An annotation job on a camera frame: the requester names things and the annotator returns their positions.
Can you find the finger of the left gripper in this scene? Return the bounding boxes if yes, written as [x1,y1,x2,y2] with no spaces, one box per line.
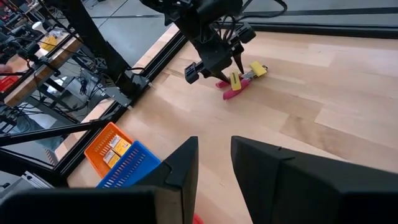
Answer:
[210,69,232,84]
[233,51,246,75]

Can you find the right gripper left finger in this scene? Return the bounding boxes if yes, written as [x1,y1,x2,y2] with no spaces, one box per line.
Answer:
[0,136,200,224]

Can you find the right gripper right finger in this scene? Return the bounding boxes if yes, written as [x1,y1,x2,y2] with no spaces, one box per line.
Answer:
[230,136,398,224]

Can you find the yellow block with dark print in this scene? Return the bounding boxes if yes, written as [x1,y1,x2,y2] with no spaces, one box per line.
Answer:
[229,70,243,91]

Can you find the yellow crayon box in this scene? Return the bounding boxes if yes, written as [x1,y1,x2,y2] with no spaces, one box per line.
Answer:
[102,149,121,169]
[109,135,132,156]

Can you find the plain yellow block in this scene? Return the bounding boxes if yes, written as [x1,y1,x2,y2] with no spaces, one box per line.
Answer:
[249,60,268,78]

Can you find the blue plastic slotted basket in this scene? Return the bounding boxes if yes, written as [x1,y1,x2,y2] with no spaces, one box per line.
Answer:
[96,140,162,189]

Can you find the orange-red plastic slotted basket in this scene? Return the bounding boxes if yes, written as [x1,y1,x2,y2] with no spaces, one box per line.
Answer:
[83,121,135,179]

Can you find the silver metal box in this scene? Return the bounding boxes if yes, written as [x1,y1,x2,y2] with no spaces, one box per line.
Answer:
[0,170,54,200]

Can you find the yellow object on workbench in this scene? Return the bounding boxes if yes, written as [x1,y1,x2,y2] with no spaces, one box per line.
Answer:
[40,34,59,52]

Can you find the white round bulb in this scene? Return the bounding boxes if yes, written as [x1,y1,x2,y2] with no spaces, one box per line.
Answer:
[32,21,47,35]

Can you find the wooden workbench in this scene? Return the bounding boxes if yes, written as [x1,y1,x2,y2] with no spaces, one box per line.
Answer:
[0,29,85,106]

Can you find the red object on workbench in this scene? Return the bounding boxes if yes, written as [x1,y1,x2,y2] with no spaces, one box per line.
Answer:
[0,75,20,93]

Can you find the pink handled scissors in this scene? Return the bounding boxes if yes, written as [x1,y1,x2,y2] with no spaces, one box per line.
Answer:
[215,64,269,101]

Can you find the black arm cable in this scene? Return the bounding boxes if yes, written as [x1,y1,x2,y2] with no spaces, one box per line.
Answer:
[241,0,289,20]

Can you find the grey metal bracket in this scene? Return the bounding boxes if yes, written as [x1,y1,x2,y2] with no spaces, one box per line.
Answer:
[104,85,133,108]

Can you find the black rig frame post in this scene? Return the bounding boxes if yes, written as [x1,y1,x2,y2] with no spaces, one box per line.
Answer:
[43,0,150,99]

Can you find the black diagonal frame strut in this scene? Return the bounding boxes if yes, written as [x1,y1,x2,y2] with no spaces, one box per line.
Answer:
[0,119,111,147]

